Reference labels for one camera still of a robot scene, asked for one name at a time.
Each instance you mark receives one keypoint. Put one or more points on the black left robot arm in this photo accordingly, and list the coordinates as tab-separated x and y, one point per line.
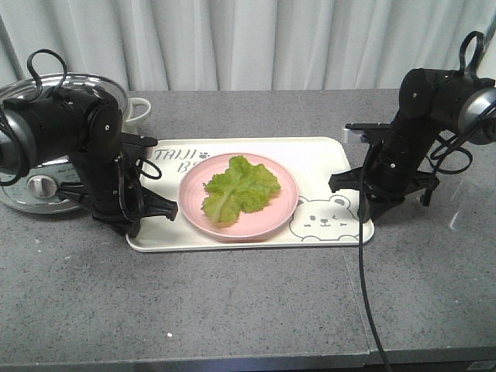
86	128

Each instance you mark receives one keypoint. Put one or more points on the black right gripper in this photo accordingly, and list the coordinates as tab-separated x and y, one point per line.
390	170

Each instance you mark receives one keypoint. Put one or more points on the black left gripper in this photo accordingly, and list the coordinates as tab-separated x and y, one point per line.
109	186

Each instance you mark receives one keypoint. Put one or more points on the pink round plate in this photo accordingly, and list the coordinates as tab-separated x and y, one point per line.
249	226

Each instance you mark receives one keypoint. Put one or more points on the white pleated curtain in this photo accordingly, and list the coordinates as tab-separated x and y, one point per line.
243	45

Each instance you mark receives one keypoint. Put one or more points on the cream bear serving tray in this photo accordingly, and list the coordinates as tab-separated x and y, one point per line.
304	213

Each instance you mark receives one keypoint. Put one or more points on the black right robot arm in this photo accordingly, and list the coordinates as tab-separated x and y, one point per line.
438	112

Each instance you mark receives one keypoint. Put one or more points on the green lettuce leaf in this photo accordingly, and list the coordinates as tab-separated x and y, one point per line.
241	188

